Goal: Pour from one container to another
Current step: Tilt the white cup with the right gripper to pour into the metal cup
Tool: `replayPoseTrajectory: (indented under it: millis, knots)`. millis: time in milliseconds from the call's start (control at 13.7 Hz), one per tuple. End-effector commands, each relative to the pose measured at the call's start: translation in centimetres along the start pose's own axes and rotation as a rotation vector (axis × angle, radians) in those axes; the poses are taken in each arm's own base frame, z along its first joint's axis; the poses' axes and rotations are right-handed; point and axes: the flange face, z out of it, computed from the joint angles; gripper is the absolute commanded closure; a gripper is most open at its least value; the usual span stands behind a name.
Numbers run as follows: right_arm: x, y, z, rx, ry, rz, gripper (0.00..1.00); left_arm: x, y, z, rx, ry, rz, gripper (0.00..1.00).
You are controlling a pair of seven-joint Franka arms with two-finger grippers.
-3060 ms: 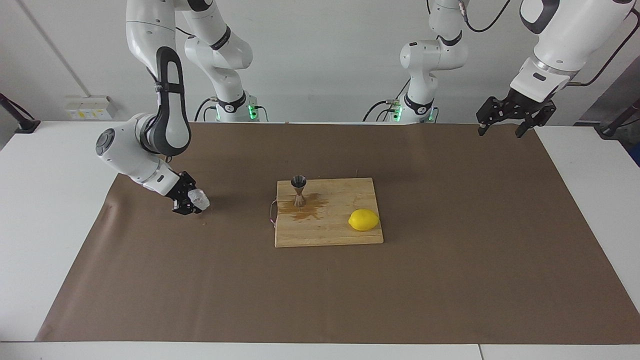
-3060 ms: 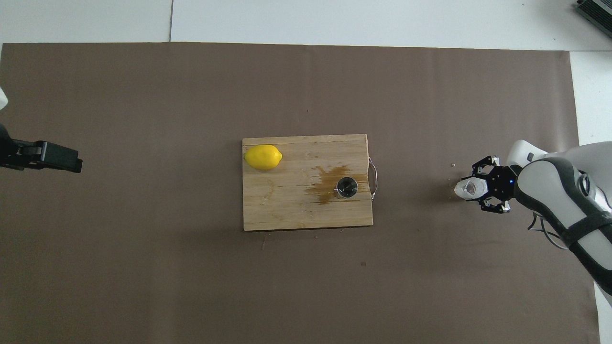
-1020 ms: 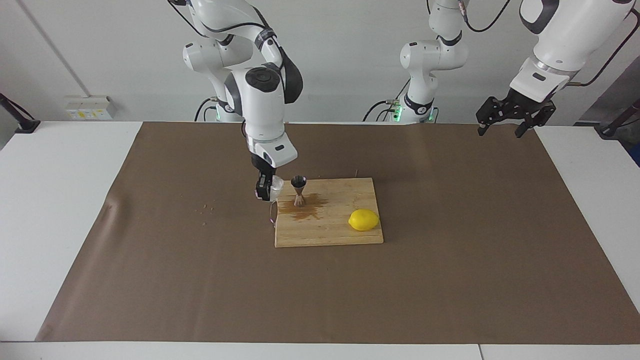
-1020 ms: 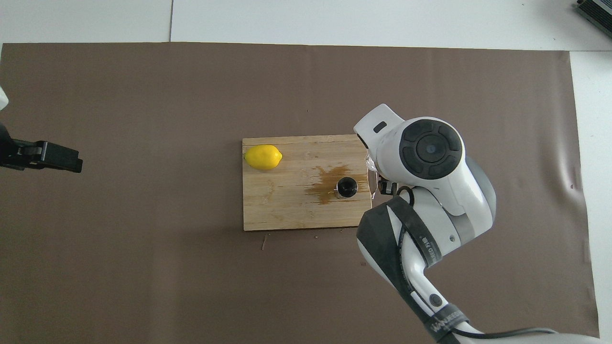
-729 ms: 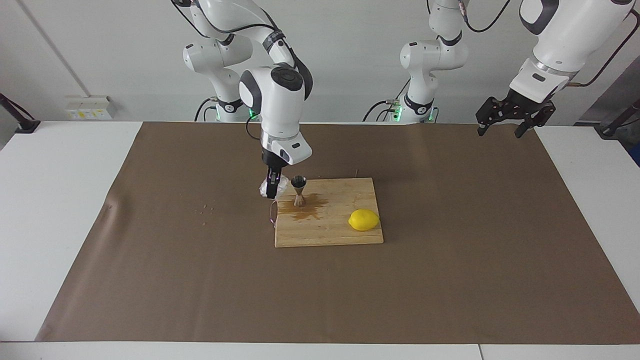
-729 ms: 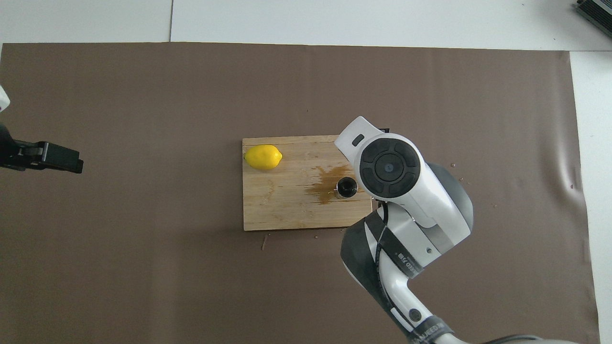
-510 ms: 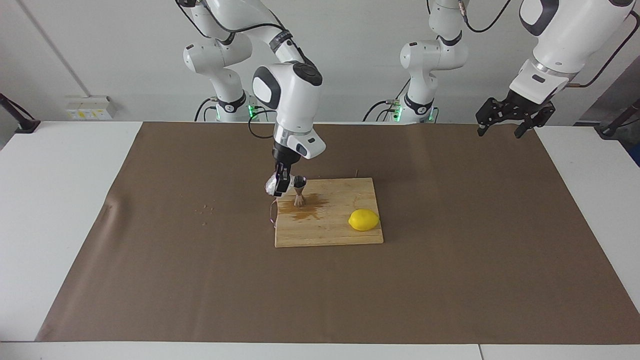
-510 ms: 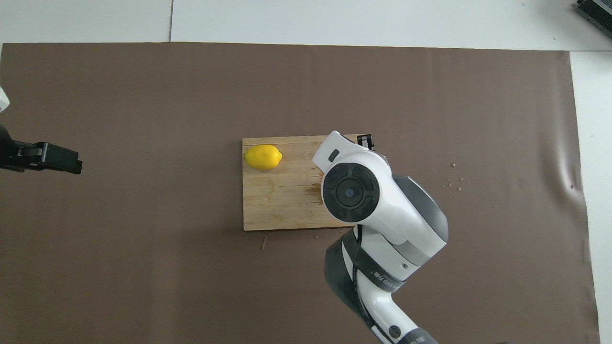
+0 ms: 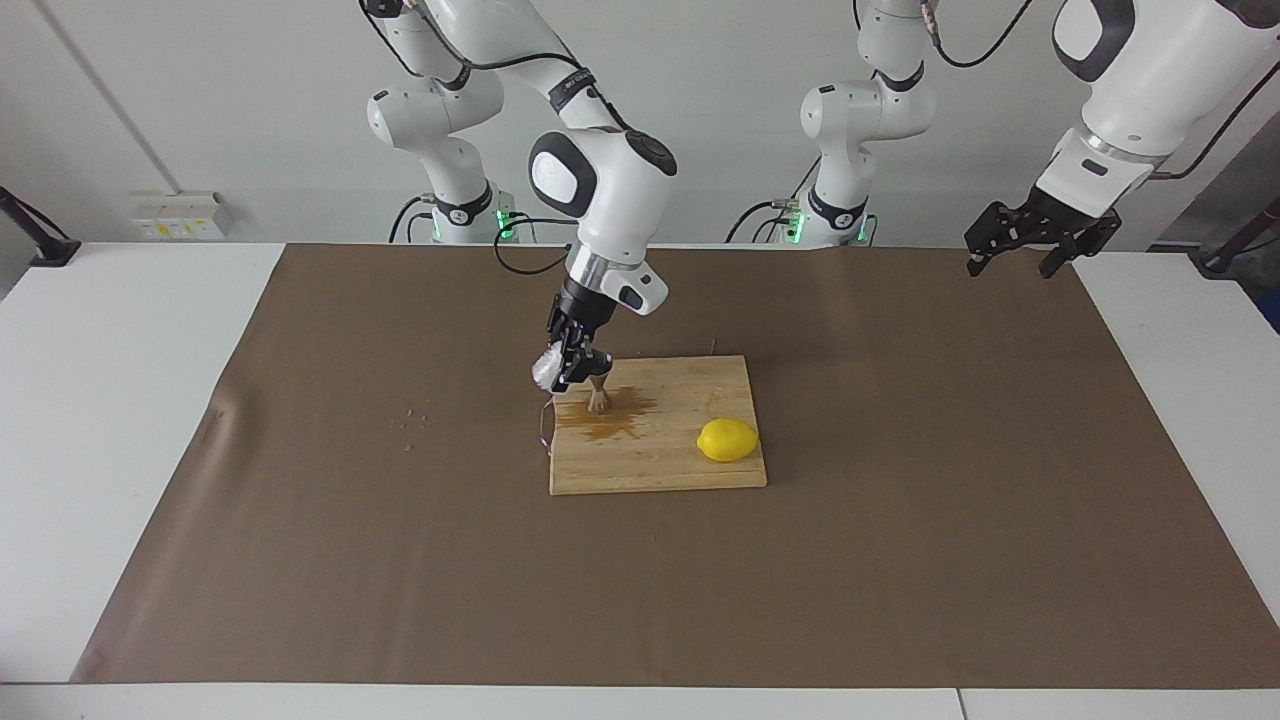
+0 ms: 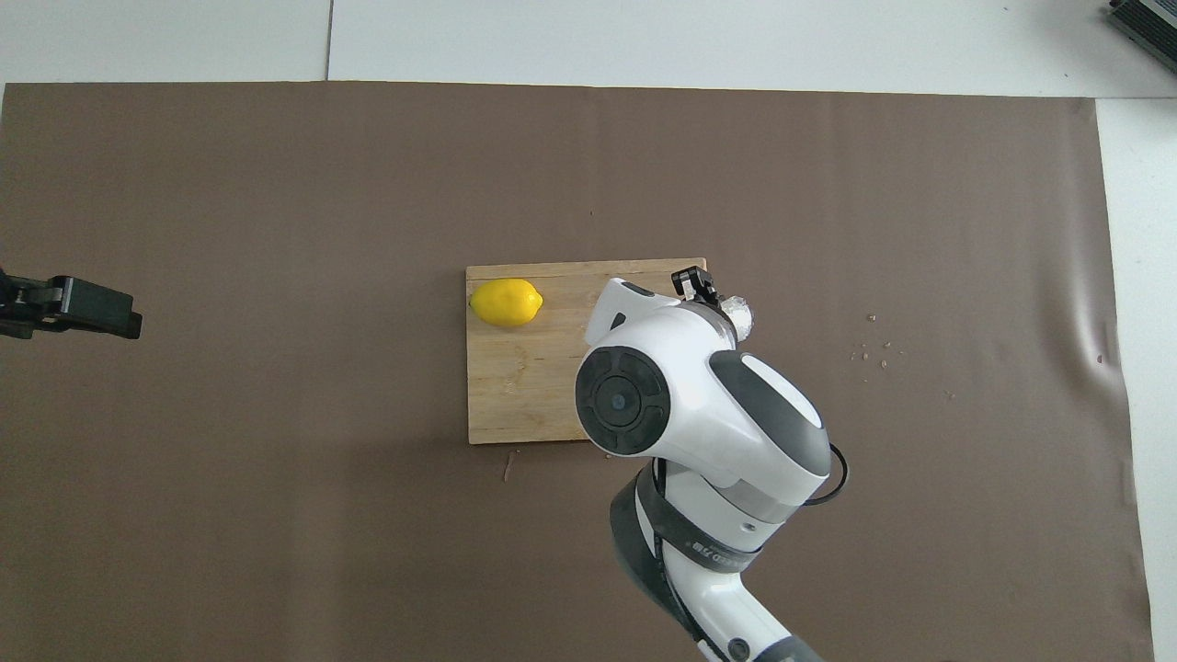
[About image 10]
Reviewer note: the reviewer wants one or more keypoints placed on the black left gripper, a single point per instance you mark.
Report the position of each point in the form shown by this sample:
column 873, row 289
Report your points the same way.
column 23, row 303

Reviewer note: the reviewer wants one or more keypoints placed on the small clear textured cup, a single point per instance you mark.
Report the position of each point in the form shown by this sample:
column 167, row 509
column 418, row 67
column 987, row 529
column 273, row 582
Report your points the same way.
column 740, row 317

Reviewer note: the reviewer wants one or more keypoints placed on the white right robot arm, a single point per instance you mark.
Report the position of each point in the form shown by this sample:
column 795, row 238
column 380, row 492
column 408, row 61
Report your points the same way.
column 699, row 414

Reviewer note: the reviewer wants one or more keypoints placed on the yellow lemon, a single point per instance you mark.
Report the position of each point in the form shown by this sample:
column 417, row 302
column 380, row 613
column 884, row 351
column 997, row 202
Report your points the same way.
column 506, row 303

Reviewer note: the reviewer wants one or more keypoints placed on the wooden cutting board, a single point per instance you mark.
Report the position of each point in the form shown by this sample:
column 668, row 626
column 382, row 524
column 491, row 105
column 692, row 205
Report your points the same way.
column 515, row 386

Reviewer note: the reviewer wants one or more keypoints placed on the brown paper table mat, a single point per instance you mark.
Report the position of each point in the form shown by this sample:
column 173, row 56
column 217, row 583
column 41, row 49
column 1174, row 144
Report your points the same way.
column 276, row 184

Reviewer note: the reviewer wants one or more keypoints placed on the grey ribbed device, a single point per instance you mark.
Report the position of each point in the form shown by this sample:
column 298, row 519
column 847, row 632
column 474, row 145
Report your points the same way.
column 1145, row 23

